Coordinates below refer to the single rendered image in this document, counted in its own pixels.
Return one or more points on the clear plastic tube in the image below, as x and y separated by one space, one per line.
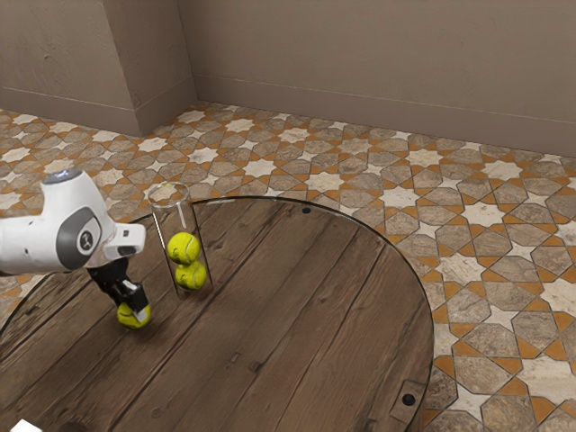
172 211

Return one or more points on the small white block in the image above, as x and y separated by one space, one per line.
22 426

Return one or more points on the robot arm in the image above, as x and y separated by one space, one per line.
40 243

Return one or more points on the yellow tennis ball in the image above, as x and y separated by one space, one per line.
191 275
126 318
182 246

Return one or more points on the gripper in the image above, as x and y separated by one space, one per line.
109 274

